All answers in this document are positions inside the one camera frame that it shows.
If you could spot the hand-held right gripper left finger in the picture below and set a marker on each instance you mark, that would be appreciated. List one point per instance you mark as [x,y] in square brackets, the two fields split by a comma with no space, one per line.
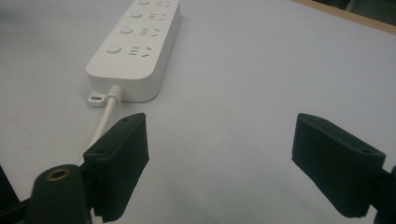
[116,165]

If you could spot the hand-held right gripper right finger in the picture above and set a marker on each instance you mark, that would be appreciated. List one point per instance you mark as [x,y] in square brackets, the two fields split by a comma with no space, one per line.
[337,169]

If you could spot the white power strip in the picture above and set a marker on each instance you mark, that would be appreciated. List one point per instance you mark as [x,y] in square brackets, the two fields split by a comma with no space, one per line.
[134,53]

